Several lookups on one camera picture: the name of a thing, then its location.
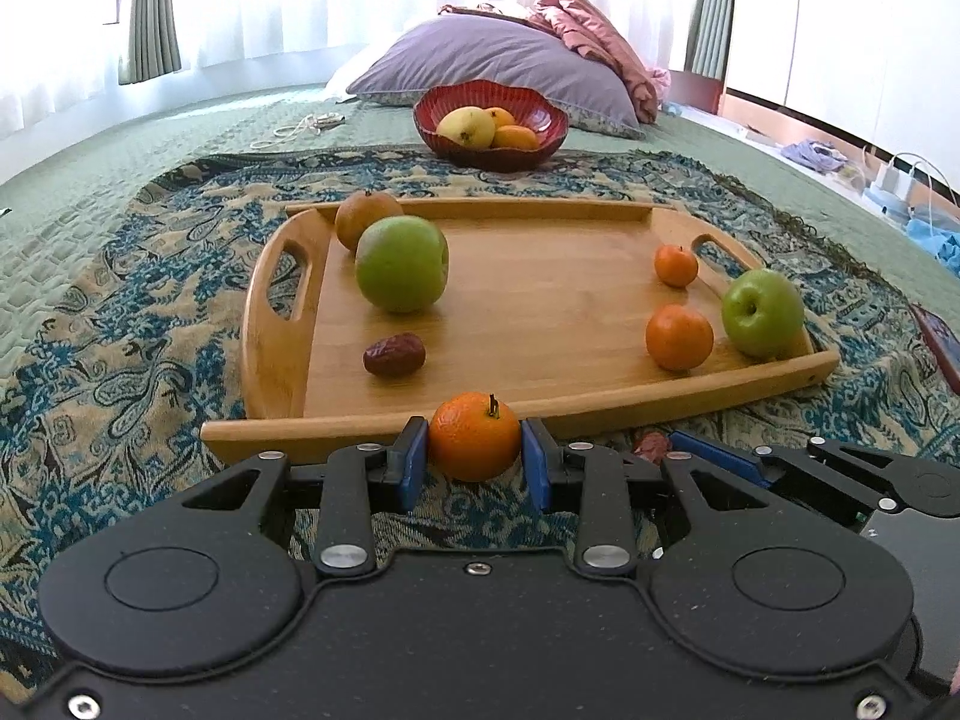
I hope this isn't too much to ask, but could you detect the small green apple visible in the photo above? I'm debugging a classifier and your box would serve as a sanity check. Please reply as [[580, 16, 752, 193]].
[[721, 268, 806, 359]]

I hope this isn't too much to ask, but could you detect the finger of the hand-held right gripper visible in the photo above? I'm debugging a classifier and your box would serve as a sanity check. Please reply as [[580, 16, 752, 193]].
[[757, 439, 960, 518], [670, 431, 785, 492]]

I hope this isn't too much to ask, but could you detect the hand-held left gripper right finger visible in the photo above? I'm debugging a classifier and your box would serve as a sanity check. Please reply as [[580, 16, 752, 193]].
[[520, 418, 773, 578]]

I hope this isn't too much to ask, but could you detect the yellow pear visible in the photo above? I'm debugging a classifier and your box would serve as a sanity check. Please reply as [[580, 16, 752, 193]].
[[436, 107, 497, 149]]

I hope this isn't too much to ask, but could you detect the mandarin with stem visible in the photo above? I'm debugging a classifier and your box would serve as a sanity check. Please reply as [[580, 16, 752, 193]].
[[429, 392, 521, 482]]

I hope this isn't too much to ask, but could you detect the white sheer curtain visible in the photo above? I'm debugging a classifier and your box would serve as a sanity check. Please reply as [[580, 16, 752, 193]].
[[0, 0, 706, 143]]

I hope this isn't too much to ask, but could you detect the white cabinet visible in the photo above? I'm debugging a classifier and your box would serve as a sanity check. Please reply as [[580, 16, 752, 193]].
[[724, 0, 960, 188]]

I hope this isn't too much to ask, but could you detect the green curtain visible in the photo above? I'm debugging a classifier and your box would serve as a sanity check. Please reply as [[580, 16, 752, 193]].
[[686, 0, 740, 80], [116, 0, 183, 86]]

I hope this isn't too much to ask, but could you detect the green quilted bedspread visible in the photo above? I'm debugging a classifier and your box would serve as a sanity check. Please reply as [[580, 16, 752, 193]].
[[0, 82, 960, 391]]

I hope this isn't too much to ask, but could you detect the purple blue cloth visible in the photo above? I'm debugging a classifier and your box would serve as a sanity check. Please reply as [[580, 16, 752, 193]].
[[780, 139, 852, 177]]

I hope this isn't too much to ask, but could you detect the wooden tray with handles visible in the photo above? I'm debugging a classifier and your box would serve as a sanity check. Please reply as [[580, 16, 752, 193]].
[[201, 197, 841, 466]]

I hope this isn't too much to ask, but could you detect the small orange mandarin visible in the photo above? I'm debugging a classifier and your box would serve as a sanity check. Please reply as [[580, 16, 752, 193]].
[[654, 244, 700, 288]]

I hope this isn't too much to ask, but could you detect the blue patterned blanket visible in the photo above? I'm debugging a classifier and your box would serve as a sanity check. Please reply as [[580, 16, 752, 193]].
[[0, 148, 960, 691]]

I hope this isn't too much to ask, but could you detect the large green apple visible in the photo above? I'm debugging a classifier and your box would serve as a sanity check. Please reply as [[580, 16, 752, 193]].
[[355, 215, 450, 314]]

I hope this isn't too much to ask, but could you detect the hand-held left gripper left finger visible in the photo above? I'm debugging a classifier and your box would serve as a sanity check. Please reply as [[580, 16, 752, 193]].
[[182, 414, 430, 578]]

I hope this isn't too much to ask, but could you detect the red phone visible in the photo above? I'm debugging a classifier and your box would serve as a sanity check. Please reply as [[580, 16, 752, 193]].
[[909, 304, 960, 395]]

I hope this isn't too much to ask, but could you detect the large orange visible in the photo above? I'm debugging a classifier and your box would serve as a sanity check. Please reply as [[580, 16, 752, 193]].
[[334, 191, 404, 252]]

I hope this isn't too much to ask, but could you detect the pink quilt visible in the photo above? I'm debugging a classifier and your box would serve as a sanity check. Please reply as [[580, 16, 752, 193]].
[[439, 0, 671, 125]]

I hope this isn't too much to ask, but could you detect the brown wooden furniture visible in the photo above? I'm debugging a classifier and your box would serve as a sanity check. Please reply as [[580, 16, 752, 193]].
[[667, 69, 725, 117]]

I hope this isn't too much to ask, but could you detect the white cord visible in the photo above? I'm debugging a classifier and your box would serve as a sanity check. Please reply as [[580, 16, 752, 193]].
[[250, 112, 346, 151]]

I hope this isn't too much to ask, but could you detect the purple pillow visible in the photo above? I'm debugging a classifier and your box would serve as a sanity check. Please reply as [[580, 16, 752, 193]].
[[346, 15, 647, 140]]

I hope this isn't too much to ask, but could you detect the red bowl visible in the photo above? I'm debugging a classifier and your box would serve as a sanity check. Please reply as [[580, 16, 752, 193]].
[[412, 80, 569, 172]]

